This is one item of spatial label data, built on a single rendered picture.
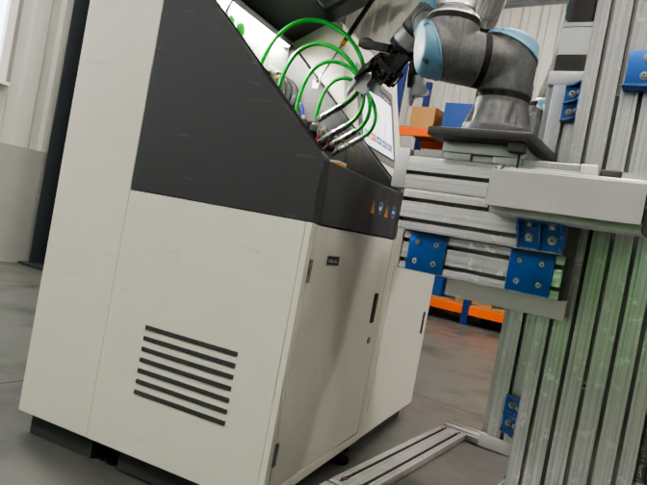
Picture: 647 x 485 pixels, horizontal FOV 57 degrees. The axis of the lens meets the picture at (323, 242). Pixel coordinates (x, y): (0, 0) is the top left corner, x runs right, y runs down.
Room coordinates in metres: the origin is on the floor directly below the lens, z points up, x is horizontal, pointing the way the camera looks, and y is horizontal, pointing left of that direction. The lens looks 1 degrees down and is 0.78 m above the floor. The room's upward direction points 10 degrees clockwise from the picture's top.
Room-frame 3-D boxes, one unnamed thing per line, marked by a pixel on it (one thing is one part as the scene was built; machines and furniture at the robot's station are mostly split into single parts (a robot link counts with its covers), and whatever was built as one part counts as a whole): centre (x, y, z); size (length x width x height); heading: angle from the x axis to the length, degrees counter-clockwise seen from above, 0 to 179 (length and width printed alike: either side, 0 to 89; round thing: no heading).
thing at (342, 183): (1.79, -0.09, 0.87); 0.62 x 0.04 x 0.16; 156
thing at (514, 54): (1.32, -0.32, 1.20); 0.13 x 0.12 x 0.14; 95
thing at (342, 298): (1.78, -0.10, 0.44); 0.65 x 0.02 x 0.68; 156
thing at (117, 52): (2.40, 0.41, 0.75); 1.40 x 0.28 x 1.50; 156
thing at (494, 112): (1.32, -0.33, 1.09); 0.15 x 0.15 x 0.10
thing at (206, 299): (1.90, 0.16, 0.39); 0.70 x 0.58 x 0.79; 156
